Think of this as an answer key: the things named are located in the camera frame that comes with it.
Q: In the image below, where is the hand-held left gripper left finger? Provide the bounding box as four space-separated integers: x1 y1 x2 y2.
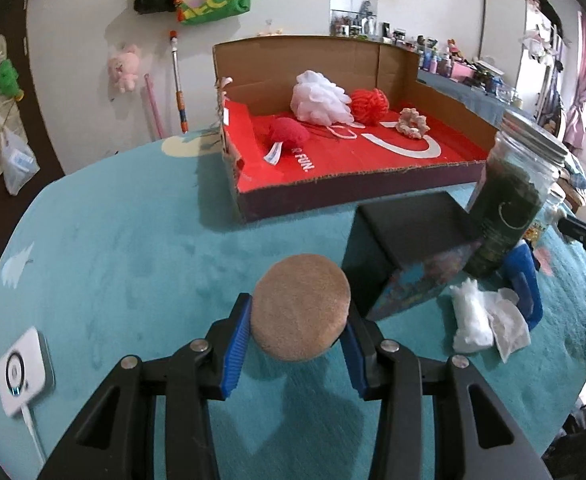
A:
38 292 254 480

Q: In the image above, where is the row of cosmetic bottles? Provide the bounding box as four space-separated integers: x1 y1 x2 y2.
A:
330 10 524 106

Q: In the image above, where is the brown door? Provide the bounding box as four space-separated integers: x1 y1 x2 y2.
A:
0 0 66 261

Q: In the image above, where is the white tissue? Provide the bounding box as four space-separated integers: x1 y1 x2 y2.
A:
488 287 532 363

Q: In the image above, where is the cream crochet scrunchie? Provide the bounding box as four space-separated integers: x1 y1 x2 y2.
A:
398 106 430 138

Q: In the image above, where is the green plush toy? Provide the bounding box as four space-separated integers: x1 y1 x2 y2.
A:
0 59 24 101

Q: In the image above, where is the white mesh bath pouf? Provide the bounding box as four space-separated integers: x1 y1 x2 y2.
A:
291 70 359 142

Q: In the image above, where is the pink stick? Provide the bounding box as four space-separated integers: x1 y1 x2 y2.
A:
144 74 164 141

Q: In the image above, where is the white square device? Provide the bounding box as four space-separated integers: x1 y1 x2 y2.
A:
0 326 56 417

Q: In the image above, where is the blue tube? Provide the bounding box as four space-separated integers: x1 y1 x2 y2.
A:
503 240 544 331

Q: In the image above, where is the white orange pole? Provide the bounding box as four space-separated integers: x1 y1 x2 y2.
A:
168 30 190 135

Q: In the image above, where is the white cabinet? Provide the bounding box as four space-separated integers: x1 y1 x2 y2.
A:
478 0 574 126

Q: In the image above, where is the black box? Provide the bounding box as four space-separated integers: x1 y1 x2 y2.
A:
342 191 484 322

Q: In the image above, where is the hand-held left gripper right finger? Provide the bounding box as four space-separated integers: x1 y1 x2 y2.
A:
340 305 554 480

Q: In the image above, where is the small clear jar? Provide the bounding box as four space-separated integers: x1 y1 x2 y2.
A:
525 187 566 248

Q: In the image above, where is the white cotton roll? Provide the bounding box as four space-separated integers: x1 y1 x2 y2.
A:
449 277 494 353

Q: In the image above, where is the clear plastic bag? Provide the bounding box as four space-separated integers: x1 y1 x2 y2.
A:
2 127 41 196

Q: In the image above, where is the white cable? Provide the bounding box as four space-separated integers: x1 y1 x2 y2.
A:
20 405 46 468

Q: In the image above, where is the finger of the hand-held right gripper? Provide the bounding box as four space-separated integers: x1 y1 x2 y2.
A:
555 214 586 248

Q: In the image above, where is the large glass jar metal lid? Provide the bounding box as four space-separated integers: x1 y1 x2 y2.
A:
465 109 571 278

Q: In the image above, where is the tan powder puff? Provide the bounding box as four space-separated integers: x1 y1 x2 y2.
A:
249 254 351 362

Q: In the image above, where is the pile of clothes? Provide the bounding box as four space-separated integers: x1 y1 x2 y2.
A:
563 155 586 206

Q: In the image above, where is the blue cloth covered table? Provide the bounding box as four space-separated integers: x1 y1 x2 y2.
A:
417 67 508 128

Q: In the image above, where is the cardboard box red inside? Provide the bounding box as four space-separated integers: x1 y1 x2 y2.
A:
212 35 506 224

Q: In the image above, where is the orange mesh bath pouf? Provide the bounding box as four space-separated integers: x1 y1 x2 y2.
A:
349 87 390 125

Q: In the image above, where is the red fuzzy cloth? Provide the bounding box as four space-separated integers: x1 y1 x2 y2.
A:
263 117 310 165

